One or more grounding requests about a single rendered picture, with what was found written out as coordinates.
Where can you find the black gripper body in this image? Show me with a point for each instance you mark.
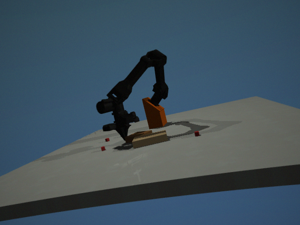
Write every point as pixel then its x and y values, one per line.
pixel 117 123

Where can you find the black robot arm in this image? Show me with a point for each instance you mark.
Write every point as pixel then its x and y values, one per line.
pixel 123 89

